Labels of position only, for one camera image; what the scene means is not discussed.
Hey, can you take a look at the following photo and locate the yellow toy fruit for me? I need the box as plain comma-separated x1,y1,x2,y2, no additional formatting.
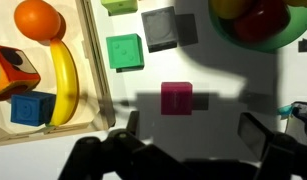
285,0,307,8

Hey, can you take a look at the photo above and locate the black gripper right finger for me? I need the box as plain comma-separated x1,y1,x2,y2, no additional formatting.
237,112,277,161

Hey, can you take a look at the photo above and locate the yellow-orange toy fruit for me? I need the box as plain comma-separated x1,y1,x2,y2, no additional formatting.
211,0,257,20

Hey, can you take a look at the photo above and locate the blue-white soft cube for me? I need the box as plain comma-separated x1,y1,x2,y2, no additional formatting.
277,101,307,148

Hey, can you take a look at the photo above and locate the grey block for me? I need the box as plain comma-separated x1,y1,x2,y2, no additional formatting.
140,5,179,54

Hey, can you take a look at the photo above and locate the orange soft number cube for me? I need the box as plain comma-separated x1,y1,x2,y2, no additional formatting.
0,44,42,103

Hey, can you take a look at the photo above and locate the orange toy fruit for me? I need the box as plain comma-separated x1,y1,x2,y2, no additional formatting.
13,0,62,42

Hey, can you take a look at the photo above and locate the wooden crate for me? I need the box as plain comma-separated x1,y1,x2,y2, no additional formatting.
0,0,117,148

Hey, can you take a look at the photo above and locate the pink block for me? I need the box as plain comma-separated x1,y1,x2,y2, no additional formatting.
160,81,194,116

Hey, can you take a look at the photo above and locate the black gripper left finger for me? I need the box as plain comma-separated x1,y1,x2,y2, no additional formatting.
126,110,141,138

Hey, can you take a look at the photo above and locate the lime green block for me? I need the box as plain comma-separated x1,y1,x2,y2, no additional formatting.
100,0,139,17

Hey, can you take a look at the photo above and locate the blue block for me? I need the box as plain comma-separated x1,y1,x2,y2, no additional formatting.
10,90,57,127

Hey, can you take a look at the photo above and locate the red toy fruit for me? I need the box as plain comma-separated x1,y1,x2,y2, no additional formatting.
234,0,291,43

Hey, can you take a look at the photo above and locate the yellow toy banana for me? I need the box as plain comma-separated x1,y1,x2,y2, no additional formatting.
46,37,80,127

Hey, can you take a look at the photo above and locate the green bowl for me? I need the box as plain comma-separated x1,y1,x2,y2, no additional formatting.
207,0,307,53

